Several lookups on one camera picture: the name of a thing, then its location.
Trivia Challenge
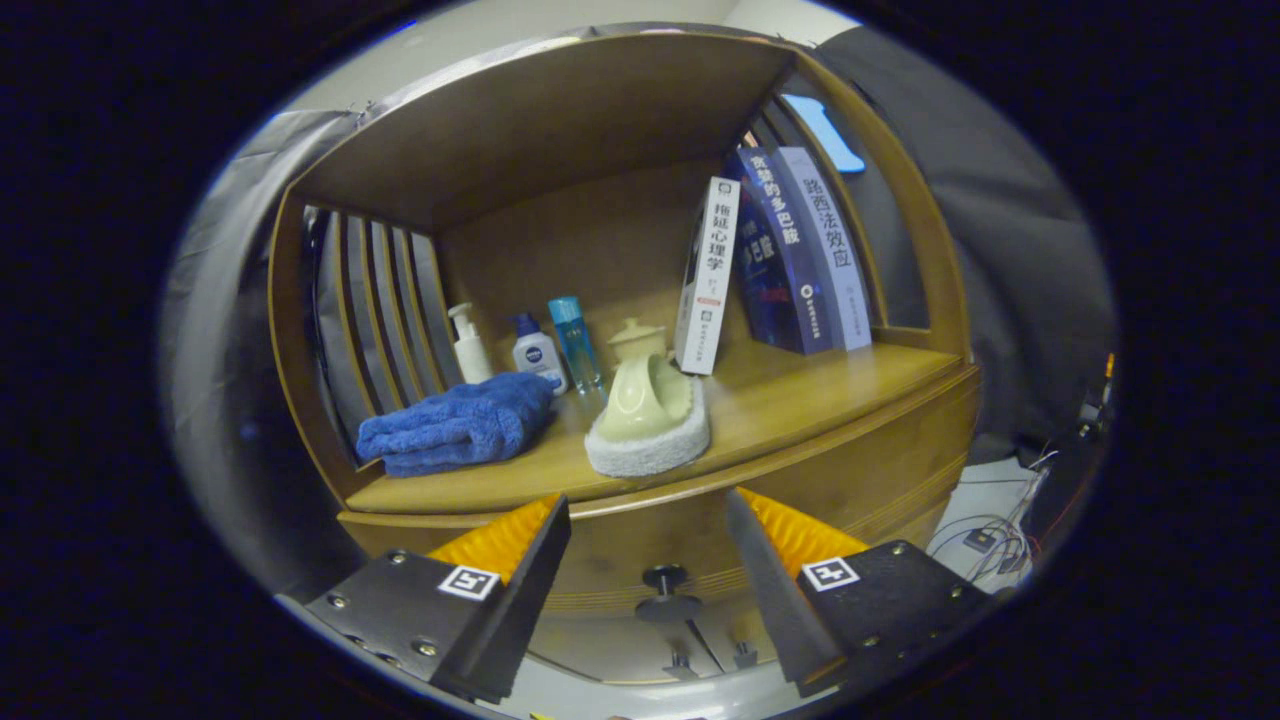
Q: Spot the white pump bottle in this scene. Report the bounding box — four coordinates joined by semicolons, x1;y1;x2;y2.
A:
447;302;494;386

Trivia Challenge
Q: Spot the wooden countertop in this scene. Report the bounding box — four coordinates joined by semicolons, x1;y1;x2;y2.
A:
345;300;976;516

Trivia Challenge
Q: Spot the white book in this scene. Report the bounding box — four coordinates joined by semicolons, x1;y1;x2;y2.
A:
674;176;743;377

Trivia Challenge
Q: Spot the blue folded towel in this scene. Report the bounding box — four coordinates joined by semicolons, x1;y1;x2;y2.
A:
356;372;557;479

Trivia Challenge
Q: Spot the wooden drawer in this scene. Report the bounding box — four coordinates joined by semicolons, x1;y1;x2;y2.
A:
338;365;983;616

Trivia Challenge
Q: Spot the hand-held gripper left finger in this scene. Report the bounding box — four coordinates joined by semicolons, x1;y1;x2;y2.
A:
305;493;572;704

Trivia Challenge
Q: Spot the clear blue bottle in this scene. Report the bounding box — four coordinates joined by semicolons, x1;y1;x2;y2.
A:
547;296;605;394

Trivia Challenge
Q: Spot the beige lidded teacup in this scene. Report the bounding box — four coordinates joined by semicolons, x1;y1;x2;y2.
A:
607;318;669;366

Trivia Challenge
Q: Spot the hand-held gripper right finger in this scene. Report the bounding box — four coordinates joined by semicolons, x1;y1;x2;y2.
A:
725;487;996;699

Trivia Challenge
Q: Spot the black and orange device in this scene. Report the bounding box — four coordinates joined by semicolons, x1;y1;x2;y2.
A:
1070;352;1116;441

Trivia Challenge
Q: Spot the light blue book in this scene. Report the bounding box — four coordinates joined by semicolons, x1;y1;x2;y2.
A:
778;146;874;353

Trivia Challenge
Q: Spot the dark blue book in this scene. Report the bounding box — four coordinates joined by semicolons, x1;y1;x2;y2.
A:
725;147;836;356

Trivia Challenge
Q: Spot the tangle of cables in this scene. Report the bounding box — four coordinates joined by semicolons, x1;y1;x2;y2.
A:
925;445;1061;591

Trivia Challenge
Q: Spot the white bottle with blue cap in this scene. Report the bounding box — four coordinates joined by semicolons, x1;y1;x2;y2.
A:
511;313;570;396

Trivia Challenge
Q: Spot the wooden cabinet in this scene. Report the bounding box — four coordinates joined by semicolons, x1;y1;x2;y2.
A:
268;30;983;686

